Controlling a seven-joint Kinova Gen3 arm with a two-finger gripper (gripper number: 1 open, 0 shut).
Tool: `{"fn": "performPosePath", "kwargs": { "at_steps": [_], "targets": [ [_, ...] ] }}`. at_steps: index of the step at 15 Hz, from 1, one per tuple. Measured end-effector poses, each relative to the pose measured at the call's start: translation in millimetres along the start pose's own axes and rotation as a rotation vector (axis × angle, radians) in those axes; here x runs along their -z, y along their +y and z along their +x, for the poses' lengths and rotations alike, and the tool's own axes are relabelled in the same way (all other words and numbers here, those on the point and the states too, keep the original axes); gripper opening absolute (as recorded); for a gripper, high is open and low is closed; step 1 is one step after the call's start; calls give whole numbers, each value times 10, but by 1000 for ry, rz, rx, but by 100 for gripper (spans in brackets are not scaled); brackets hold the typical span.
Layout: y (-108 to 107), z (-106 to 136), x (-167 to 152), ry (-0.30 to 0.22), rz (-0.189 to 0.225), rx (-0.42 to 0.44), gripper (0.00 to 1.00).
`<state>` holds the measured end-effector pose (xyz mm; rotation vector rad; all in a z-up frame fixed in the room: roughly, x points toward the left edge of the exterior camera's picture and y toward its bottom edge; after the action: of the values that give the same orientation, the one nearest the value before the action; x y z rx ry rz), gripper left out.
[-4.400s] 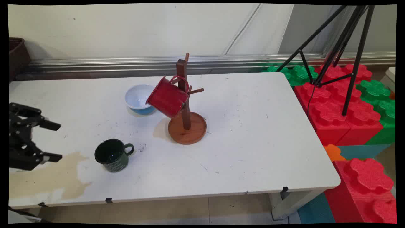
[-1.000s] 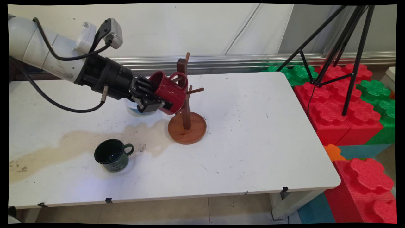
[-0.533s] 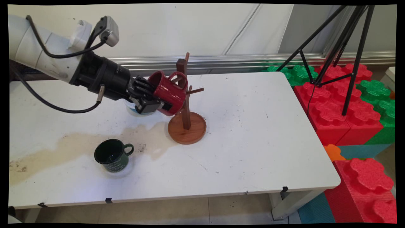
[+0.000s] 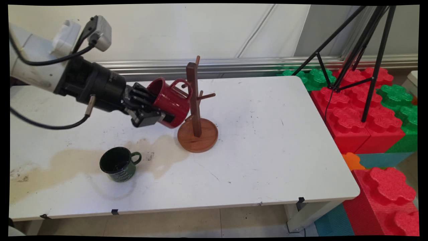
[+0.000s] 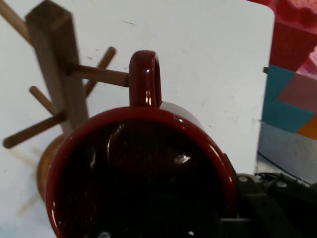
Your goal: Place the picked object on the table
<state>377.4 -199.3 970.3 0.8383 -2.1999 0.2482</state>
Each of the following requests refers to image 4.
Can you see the wide red foam block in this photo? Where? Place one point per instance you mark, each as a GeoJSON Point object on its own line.
{"type": "Point", "coordinates": [351, 124]}

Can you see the teal foam block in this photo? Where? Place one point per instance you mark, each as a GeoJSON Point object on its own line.
{"type": "Point", "coordinates": [334, 222]}
{"type": "Point", "coordinates": [384, 160]}

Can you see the white table leg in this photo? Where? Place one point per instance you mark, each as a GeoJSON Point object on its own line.
{"type": "Point", "coordinates": [307, 214]}

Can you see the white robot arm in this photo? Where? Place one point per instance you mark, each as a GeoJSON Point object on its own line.
{"type": "Point", "coordinates": [31, 58]}

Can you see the dark green enamel mug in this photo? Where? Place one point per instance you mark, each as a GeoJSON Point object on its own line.
{"type": "Point", "coordinates": [118, 165]}

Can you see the orange foam block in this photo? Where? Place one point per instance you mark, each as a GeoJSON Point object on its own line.
{"type": "Point", "coordinates": [352, 162]}

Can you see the white box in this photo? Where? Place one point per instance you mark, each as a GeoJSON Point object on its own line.
{"type": "Point", "coordinates": [413, 82]}

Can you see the white plastic wrist mount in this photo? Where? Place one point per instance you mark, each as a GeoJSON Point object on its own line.
{"type": "Point", "coordinates": [65, 36]}

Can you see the aluminium wall rail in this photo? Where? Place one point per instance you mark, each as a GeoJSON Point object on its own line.
{"type": "Point", "coordinates": [234, 65]}

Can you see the tall red foam block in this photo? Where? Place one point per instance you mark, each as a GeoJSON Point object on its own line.
{"type": "Point", "coordinates": [381, 204]}

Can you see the red enamel mug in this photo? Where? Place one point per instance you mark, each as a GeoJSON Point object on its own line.
{"type": "Point", "coordinates": [174, 107]}

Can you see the small red foam block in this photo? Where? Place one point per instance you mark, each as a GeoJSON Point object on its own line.
{"type": "Point", "coordinates": [381, 75]}

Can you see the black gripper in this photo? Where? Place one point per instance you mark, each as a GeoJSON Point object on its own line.
{"type": "Point", "coordinates": [93, 85]}

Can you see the wooden mug tree stand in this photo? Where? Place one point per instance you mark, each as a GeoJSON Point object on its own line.
{"type": "Point", "coordinates": [197, 137]}

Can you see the black tripod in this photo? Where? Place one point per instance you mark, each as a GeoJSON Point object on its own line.
{"type": "Point", "coordinates": [378, 60]}

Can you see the green foam block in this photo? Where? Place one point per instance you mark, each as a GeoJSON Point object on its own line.
{"type": "Point", "coordinates": [406, 134]}
{"type": "Point", "coordinates": [317, 78]}

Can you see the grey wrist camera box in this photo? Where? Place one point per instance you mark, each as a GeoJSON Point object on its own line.
{"type": "Point", "coordinates": [102, 31]}

